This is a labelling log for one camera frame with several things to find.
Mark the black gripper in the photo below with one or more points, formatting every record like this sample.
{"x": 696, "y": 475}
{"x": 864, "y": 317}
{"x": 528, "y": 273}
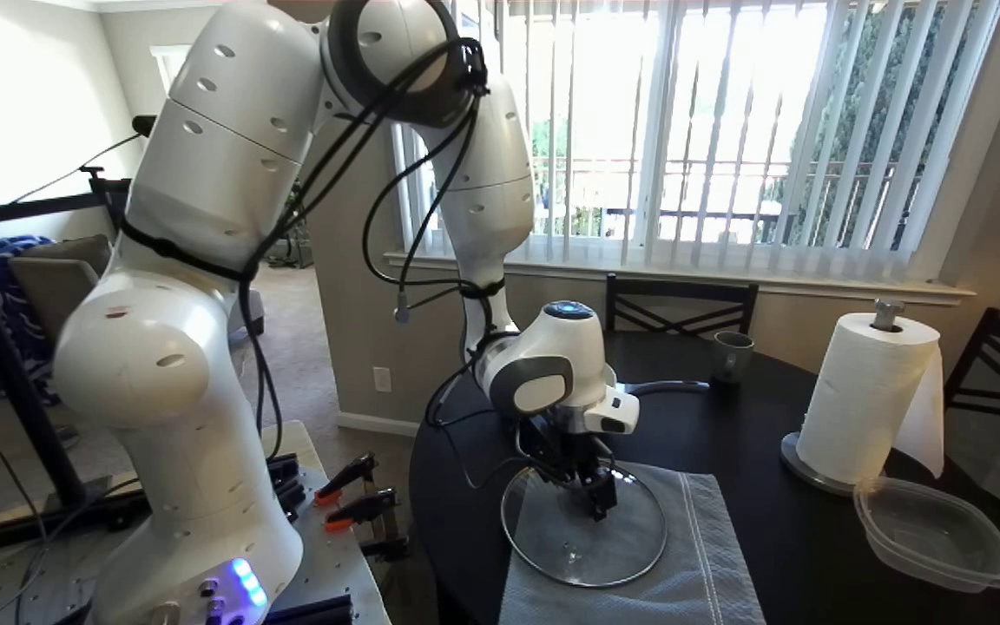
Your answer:
{"x": 565, "y": 446}

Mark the glass lid with grey knob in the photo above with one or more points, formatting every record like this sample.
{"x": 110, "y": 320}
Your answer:
{"x": 545, "y": 542}

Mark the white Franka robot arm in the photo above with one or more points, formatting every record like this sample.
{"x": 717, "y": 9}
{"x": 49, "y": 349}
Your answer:
{"x": 176, "y": 349}

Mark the grey cloth towel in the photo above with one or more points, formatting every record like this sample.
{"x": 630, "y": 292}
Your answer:
{"x": 709, "y": 557}

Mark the grey mug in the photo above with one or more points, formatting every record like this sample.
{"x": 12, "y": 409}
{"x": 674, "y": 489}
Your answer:
{"x": 730, "y": 360}

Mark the dark wooden chair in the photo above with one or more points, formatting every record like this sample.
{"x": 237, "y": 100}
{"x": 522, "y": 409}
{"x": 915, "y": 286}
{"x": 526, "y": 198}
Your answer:
{"x": 687, "y": 290}

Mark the robot mounting table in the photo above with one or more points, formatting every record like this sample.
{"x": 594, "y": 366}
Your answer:
{"x": 330, "y": 557}

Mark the white paper towel roll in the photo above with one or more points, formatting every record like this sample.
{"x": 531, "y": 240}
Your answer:
{"x": 868, "y": 394}

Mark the clear plastic food container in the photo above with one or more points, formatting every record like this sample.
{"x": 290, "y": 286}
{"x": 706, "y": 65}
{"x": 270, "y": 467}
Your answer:
{"x": 939, "y": 538}

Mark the white vertical blinds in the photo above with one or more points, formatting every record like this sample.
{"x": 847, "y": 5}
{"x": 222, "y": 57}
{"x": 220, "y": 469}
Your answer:
{"x": 756, "y": 127}

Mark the brown cardboard box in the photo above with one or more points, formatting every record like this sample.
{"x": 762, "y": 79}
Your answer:
{"x": 53, "y": 295}

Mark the white wall outlet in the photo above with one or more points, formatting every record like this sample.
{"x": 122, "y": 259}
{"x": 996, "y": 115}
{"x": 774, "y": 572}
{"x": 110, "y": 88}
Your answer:
{"x": 384, "y": 380}

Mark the black camera stand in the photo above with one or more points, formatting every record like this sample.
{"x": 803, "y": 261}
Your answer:
{"x": 15, "y": 369}

